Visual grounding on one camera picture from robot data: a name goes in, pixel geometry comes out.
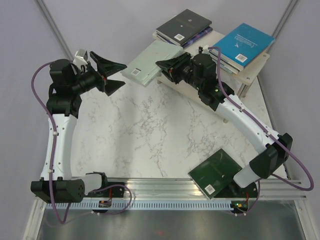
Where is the dark blue Wuthering Heights book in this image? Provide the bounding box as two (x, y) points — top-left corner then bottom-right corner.
(209, 52), (239, 75)

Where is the aluminium frame post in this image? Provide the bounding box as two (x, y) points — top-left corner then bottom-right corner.
(34, 0), (74, 60)
(272, 0), (300, 38)

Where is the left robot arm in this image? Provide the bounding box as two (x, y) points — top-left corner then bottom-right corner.
(30, 50), (127, 204)

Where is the white perforated cable duct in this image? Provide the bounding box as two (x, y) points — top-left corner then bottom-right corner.
(47, 199), (247, 211)

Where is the right aluminium frame post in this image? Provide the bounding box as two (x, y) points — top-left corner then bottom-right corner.
(272, 0), (300, 38)

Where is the clear plastic file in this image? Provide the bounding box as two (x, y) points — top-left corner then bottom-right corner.
(120, 40), (184, 87)

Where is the black book Moon and Sixpence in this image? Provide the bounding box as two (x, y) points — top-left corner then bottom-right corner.
(155, 9), (212, 46)

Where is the white two-tier shelf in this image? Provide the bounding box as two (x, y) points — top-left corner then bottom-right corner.
(152, 31), (271, 123)

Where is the dark green book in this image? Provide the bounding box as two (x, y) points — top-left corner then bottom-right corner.
(188, 149), (242, 199)

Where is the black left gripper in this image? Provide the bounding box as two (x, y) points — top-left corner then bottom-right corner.
(69, 52), (127, 96)

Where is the aluminium front rail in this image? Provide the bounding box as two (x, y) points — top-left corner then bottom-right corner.
(34, 177), (308, 201)

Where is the left aluminium frame post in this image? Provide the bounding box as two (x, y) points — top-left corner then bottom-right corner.
(34, 0), (74, 60)

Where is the yellow book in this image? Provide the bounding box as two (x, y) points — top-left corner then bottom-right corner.
(234, 49), (268, 77)

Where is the purple galaxy cover book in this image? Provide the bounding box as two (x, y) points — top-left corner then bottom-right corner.
(152, 26), (213, 49)

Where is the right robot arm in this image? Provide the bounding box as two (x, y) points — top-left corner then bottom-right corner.
(156, 53), (293, 197)

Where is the bright blue book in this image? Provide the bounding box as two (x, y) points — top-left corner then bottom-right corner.
(213, 23), (276, 71)

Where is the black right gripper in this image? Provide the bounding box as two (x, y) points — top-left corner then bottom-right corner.
(156, 51), (203, 91)

